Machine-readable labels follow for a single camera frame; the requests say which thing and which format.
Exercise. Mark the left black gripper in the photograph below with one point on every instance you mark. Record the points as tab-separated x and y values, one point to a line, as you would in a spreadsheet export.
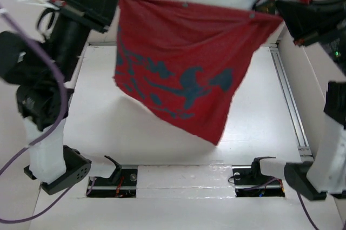
94	6

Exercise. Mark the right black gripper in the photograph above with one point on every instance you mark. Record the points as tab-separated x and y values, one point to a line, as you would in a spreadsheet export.
308	18

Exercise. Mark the red cartoon print pillowcase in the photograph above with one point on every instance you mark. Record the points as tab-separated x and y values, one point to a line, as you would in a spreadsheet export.
184	61

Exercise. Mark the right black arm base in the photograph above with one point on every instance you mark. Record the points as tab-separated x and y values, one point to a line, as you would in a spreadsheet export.
249	182

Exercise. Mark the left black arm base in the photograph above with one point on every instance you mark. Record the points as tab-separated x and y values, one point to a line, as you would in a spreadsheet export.
109	179

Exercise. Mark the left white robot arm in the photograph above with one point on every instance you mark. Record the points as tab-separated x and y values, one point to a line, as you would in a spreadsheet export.
40	70

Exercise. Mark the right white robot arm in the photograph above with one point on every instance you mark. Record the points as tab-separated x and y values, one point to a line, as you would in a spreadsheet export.
325	175

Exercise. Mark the white taped foam block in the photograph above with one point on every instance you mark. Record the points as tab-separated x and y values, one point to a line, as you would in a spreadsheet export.
185	182

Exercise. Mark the aluminium rail right side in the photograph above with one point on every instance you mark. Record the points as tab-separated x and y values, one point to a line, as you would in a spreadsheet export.
302	141

